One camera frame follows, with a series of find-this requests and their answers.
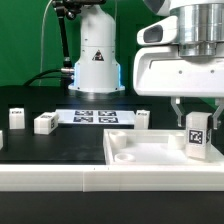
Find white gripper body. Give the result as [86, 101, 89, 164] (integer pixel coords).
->
[133, 16, 224, 98]

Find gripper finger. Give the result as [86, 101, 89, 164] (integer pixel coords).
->
[212, 98, 224, 130]
[171, 97, 185, 127]

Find white square tabletop part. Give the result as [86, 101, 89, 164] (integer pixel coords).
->
[103, 129, 224, 166]

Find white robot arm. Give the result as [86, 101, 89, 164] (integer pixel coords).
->
[71, 0, 224, 129]

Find white sheet with tags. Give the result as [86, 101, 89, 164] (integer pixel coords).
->
[56, 109, 135, 125]

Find white obstacle fence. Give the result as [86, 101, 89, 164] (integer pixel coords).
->
[0, 163, 224, 192]

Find black cable bundle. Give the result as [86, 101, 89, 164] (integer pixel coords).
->
[22, 67, 75, 88]

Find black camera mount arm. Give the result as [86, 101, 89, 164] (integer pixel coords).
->
[52, 0, 107, 68]

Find white cable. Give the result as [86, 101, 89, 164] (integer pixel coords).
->
[38, 0, 54, 87]

